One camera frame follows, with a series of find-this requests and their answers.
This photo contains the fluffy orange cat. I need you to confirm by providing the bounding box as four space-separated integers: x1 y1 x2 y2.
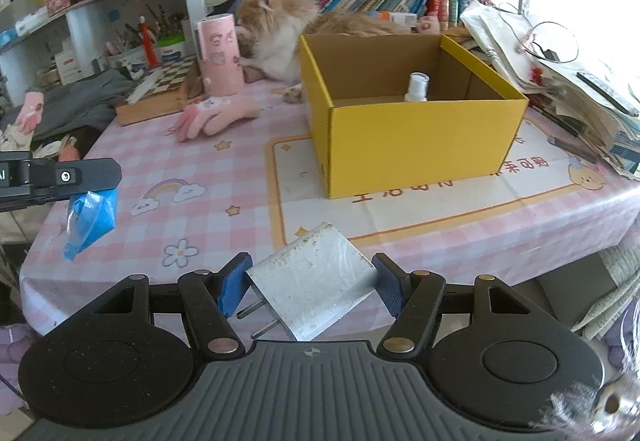
234 0 418 104

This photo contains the white power adapter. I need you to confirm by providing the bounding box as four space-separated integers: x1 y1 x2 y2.
235 221 380 342

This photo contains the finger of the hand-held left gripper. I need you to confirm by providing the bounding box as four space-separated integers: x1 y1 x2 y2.
30 157 123 203

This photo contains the black cable with adapter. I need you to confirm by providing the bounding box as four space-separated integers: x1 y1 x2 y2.
494 3 581 63

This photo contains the pile of books and papers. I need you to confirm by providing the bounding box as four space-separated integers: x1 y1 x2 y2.
524 60 640 180

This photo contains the white orange carton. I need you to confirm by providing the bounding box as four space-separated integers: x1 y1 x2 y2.
377 10 419 27

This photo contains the yellow cardboard box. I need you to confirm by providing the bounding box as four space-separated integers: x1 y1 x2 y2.
298 33 530 200

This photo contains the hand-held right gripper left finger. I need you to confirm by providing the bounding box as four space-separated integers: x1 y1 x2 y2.
92 252 254 355

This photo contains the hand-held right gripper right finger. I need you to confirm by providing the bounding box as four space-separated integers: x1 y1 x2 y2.
371 252 548 355

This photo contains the beige printed tote bag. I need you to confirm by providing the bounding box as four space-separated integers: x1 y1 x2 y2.
0 121 76 158

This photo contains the white spray bottle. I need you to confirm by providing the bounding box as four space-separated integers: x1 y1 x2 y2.
403 72 431 102

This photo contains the pink plush glove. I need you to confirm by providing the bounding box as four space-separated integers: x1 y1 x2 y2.
173 94 262 142
14 90 46 133

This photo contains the wooden chessboard box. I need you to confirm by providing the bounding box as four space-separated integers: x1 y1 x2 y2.
115 55 201 127

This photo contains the black flat device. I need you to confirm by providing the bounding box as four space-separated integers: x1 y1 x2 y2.
576 70 639 118

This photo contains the bunch of pens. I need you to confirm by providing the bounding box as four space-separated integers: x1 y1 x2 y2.
106 3 192 53

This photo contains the dark pen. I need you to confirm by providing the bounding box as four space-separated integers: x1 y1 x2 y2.
547 134 599 165

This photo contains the pink printed cylinder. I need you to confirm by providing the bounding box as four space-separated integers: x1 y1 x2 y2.
193 12 246 96

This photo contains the pink checkered desktop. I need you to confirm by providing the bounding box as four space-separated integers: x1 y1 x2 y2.
19 66 640 338

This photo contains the white red small box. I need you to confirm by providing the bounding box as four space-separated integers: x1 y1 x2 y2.
52 48 84 85

